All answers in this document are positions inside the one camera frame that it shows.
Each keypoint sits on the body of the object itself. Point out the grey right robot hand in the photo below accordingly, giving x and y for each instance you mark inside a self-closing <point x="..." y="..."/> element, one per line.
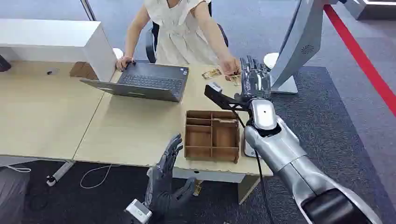
<point x="255" y="81"/>

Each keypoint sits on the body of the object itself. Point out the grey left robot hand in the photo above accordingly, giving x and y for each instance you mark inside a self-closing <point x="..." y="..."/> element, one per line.
<point x="163" y="185"/>

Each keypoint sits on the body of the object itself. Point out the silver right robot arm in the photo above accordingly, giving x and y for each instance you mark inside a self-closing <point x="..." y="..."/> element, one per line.
<point x="280" y="150"/>

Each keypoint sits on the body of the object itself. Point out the white round stool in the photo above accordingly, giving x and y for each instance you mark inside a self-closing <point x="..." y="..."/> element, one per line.
<point x="118" y="53"/>
<point x="269" y="60"/>

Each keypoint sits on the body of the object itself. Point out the person's left hand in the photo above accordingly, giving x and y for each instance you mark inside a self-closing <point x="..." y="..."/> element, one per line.
<point x="230" y="66"/>

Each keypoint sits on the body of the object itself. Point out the person's hand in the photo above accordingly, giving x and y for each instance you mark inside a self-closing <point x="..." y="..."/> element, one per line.
<point x="123" y="63"/>
<point x="230" y="66"/>

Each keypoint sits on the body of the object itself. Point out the silver display stand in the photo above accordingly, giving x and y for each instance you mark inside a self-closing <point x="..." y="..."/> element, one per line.
<point x="300" y="43"/>

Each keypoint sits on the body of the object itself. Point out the white flat device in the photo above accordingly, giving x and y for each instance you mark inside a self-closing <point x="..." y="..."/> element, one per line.
<point x="248" y="150"/>

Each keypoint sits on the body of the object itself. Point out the wooden card box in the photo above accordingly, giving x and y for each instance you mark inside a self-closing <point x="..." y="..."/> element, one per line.
<point x="212" y="136"/>

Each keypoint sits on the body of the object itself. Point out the pale desk leg panel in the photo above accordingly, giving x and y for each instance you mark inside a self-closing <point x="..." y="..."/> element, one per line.
<point x="246" y="188"/>

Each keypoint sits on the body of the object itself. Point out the person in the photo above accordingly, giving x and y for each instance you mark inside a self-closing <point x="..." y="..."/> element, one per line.
<point x="181" y="34"/>

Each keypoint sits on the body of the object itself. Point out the grey desk leg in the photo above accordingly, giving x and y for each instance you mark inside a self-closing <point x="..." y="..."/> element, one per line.
<point x="60" y="173"/>

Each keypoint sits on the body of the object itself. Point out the dark grey laptop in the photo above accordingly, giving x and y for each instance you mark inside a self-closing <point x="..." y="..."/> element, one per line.
<point x="148" y="82"/>

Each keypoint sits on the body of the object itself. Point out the black office chair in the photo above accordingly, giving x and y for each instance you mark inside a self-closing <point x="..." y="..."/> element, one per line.
<point x="151" y="43"/>

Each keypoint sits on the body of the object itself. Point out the person's right hand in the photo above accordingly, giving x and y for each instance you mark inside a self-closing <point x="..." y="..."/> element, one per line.
<point x="123" y="63"/>

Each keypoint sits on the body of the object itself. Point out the white and dark counter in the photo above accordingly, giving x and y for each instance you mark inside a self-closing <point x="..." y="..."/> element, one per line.
<point x="371" y="7"/>

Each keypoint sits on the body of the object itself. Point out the brown wooden box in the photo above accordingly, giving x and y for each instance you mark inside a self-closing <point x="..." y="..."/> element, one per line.
<point x="82" y="70"/>

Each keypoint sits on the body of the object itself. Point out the grey fabric cover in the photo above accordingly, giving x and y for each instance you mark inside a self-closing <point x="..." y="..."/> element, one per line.
<point x="12" y="194"/>

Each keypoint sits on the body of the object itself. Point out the small grey desk grommet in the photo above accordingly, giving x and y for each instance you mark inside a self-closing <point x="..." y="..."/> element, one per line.
<point x="52" y="71"/>

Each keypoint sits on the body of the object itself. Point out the grey metal pole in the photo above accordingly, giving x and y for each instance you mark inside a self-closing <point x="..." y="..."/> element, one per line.
<point x="88" y="10"/>

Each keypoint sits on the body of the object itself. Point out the white desk partition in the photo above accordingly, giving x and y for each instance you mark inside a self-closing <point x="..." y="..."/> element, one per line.
<point x="55" y="37"/>

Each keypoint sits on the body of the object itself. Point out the black object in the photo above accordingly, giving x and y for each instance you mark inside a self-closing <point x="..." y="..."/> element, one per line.
<point x="3" y="64"/>

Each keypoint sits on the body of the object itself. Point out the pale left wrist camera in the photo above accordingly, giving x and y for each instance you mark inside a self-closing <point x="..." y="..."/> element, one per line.
<point x="139" y="211"/>

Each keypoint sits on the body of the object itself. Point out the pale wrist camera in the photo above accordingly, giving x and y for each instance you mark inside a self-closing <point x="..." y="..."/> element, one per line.
<point x="214" y="87"/>
<point x="139" y="211"/>

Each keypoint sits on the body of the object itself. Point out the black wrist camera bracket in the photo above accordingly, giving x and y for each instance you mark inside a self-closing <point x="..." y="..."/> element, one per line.
<point x="223" y="99"/>

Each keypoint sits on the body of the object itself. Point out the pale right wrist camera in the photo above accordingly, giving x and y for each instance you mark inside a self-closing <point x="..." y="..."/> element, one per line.
<point x="214" y="87"/>

